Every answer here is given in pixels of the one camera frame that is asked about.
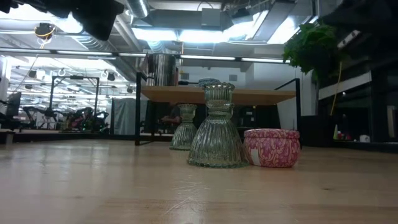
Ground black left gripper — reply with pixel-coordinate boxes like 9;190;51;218
72;0;125;41

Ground metal candle jar floral label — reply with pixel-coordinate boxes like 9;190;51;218
146;52;180;87

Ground blue patterned candle tin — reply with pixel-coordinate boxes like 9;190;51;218
198;77;221;88

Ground pink patterned candle tin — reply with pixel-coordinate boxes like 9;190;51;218
243;128;302;169

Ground black round hanging device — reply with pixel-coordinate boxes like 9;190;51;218
33;22;57;40

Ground black overhead light bar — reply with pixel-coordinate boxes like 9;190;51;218
0;48;292;65

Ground grey fabric panel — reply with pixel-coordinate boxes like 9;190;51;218
111;98;149;136

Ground dark computer monitor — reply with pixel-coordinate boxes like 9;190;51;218
5;91;22;118

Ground person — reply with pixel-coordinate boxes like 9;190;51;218
160;105;183;126

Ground wooden shelf black metal legs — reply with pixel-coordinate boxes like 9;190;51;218
133;70;305;151

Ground green plant in black pot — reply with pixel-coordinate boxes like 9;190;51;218
282;21;345;147

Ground black background station frame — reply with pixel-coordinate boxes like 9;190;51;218
49;75;101;131

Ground black metal table frame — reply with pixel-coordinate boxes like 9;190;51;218
0;129;398;154

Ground thin yellow cord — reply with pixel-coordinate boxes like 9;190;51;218
329;60;343;116

